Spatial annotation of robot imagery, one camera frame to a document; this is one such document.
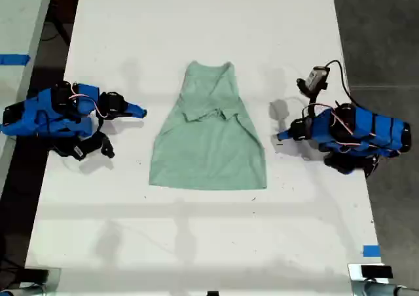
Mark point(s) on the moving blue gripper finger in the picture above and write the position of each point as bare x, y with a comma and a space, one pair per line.
284, 140
132, 115

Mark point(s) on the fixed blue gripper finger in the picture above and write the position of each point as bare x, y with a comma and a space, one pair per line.
135, 107
286, 134

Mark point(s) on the pale green T-shirt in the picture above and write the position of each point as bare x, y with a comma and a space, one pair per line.
209, 145

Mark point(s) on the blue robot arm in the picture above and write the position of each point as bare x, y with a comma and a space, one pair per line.
370, 130
26, 119

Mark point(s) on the long blue tape strip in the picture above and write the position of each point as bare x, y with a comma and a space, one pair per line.
14, 59

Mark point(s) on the white side table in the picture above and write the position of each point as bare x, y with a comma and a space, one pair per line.
19, 21

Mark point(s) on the short blue tape strip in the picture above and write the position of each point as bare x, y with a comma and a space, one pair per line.
371, 251

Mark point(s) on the white mounting plate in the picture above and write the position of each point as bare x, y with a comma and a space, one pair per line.
354, 273

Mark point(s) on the small black box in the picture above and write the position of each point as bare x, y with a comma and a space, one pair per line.
36, 275
376, 271

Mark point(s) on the small black clamp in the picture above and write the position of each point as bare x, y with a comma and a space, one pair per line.
212, 293

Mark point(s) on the grey metal pipe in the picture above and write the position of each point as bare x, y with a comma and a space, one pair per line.
386, 289
23, 291

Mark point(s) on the grey mounting plate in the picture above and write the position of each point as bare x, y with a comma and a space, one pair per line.
55, 279

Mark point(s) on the camera black stalk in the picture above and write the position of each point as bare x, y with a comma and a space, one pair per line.
312, 104

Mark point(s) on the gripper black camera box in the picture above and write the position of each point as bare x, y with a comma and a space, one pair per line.
313, 79
85, 148

